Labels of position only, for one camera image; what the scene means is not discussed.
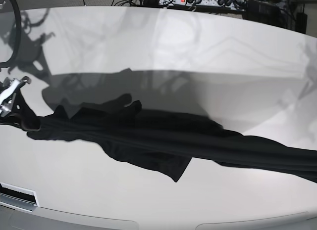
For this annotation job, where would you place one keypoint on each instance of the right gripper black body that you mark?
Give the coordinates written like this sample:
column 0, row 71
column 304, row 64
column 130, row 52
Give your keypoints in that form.
column 15, row 112

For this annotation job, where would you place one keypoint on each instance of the black t-shirt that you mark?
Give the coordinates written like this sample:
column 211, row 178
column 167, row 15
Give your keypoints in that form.
column 166, row 142

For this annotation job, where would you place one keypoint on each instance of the white slotted box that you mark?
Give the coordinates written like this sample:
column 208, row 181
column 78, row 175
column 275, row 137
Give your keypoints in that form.
column 18, row 198

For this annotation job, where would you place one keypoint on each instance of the white power strip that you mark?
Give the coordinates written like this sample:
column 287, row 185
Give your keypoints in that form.
column 238, row 5

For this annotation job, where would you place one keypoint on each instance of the black power supply box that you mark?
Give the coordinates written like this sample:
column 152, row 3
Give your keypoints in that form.
column 257, row 8

